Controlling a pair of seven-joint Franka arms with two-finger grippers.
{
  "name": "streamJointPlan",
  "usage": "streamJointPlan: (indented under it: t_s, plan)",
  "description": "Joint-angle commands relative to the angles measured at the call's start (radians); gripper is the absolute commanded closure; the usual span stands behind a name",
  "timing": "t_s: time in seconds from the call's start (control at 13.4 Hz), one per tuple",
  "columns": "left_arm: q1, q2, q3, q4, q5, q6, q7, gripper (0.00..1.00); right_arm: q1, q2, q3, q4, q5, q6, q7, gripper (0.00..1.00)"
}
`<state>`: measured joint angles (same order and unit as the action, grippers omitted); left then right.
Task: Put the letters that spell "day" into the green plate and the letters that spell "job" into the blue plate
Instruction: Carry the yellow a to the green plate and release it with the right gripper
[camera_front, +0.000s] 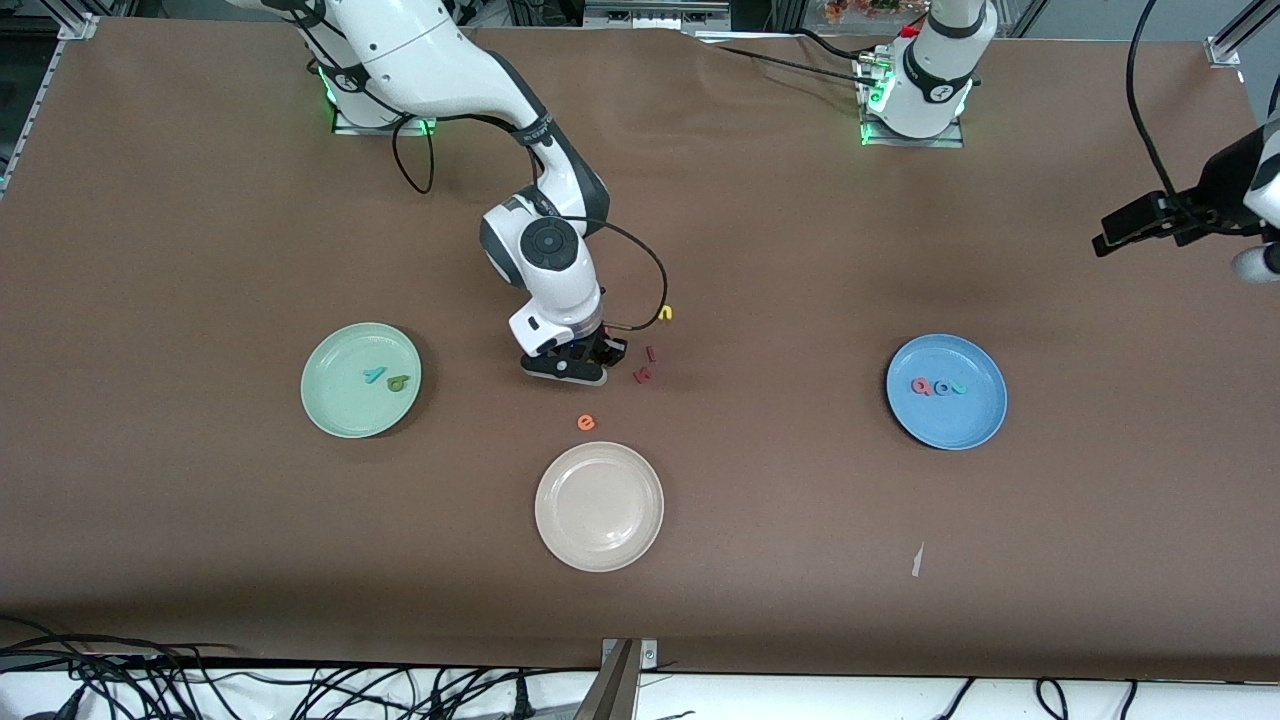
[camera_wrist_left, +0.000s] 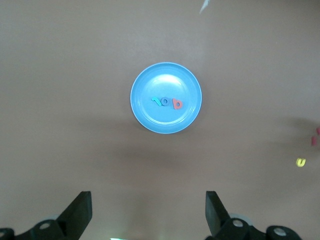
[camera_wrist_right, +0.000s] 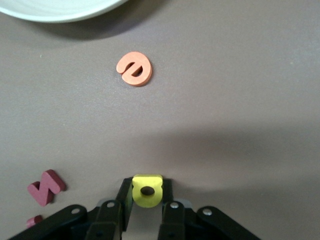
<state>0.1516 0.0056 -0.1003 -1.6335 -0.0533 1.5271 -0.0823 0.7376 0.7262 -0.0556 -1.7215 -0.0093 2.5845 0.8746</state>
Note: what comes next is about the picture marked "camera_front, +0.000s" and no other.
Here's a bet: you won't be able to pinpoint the beige plate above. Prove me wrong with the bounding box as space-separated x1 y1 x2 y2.
534 441 665 573

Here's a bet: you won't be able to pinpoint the brown table cover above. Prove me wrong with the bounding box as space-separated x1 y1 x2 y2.
0 18 1280 683

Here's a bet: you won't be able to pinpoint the blue plate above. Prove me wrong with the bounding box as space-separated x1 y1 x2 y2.
886 333 1008 451

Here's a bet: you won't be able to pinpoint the green plate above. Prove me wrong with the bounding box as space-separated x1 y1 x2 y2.
301 322 423 439

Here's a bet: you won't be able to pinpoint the orange flowers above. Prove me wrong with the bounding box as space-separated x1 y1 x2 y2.
822 0 933 26

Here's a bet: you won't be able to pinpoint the grey metal beam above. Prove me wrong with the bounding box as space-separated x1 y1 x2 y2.
572 640 641 720

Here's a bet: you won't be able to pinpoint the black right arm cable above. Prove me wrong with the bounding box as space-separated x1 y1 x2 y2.
290 0 669 331

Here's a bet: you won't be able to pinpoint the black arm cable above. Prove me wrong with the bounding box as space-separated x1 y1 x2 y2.
1126 0 1211 221
290 0 669 331

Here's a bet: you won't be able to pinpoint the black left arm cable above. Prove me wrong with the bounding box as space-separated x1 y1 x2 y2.
1126 0 1211 221

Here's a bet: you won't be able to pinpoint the aluminium frame profile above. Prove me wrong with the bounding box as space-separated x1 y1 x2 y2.
0 15 101 196
1205 0 1280 69

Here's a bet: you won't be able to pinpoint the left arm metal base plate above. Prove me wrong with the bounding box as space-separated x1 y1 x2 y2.
857 55 967 150

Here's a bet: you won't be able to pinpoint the small metal bracket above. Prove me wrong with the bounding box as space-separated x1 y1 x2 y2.
600 638 659 672

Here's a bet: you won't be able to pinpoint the metal frame rail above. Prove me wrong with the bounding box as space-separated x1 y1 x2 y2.
583 0 733 33

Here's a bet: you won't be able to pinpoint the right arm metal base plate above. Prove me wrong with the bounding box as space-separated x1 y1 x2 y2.
330 95 442 137

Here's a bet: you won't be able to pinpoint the black cable on table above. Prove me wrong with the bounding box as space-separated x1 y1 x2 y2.
715 28 886 91

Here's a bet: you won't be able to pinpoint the black cable tangle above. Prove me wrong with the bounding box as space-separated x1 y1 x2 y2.
0 615 601 720

